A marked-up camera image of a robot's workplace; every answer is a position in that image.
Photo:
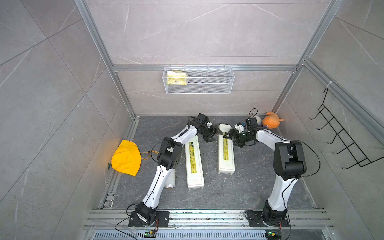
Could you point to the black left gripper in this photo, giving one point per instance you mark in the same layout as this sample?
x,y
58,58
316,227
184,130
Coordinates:
x,y
213,133

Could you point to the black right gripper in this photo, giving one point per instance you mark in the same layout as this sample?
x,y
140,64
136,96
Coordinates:
x,y
236,133

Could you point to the cream wrap dispenser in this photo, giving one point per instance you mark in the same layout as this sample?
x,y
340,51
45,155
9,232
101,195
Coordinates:
x,y
195,175
226,160

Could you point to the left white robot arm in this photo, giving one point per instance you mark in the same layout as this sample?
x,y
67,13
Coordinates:
x,y
170,152

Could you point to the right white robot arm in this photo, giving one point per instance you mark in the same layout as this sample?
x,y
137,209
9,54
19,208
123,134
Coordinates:
x,y
289,165

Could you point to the orange plush toy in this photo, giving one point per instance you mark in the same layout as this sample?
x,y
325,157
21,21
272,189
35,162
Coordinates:
x,y
271,121

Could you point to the yellow packet in basket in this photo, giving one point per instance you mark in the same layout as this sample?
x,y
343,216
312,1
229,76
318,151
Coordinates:
x,y
176,77

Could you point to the yellow plush toy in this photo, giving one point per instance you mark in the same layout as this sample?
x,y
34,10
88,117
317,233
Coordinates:
x,y
126,159

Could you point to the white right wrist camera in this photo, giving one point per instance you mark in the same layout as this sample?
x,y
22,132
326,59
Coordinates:
x,y
239,127

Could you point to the white wire mesh basket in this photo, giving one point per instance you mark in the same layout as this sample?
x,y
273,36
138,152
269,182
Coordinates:
x,y
202,80

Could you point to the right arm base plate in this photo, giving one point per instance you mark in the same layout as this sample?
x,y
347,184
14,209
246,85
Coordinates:
x,y
267,219

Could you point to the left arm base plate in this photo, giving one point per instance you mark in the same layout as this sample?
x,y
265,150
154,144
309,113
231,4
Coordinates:
x,y
156,219

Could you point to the black wire hook rack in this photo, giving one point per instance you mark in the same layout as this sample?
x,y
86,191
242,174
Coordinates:
x,y
349,145

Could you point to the aluminium front rail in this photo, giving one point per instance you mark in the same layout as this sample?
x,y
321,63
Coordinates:
x,y
209,219

